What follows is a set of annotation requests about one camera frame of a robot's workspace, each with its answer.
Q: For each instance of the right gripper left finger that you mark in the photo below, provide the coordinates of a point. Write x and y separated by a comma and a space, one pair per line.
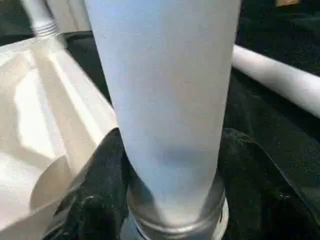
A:
97, 200

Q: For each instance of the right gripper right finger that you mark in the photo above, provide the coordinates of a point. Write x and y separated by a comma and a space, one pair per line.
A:
260, 200

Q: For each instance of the white plastic table top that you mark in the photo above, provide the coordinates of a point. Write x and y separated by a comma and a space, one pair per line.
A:
30, 115

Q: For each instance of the white plastic table leg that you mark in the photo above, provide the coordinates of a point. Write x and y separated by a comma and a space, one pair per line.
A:
165, 100
37, 15
280, 77

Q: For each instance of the black mat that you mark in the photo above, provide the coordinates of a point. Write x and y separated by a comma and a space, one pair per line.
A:
280, 150

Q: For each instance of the small yellow label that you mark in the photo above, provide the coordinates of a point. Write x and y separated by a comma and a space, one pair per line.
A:
287, 2

